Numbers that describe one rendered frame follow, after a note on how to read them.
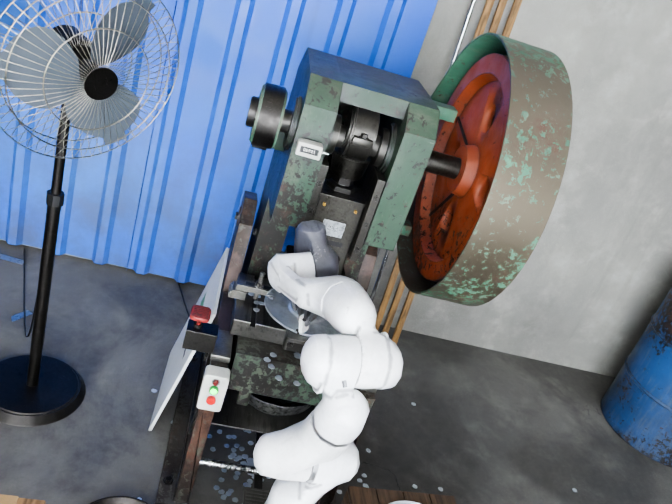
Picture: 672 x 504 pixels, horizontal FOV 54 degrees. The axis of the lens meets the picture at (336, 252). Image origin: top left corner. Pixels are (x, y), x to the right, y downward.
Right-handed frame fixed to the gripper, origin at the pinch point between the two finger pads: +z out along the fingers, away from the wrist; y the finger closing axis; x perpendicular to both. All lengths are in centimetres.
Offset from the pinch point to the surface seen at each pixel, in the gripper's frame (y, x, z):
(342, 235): -7.9, 23.8, -16.2
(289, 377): -0.2, -4.6, 22.5
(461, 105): -9, 81, -41
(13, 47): -77, -34, -68
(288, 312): -9.6, 3.2, 5.2
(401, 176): 2, 35, -39
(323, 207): -14.1, 20.7, -25.2
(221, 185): -119, 67, 47
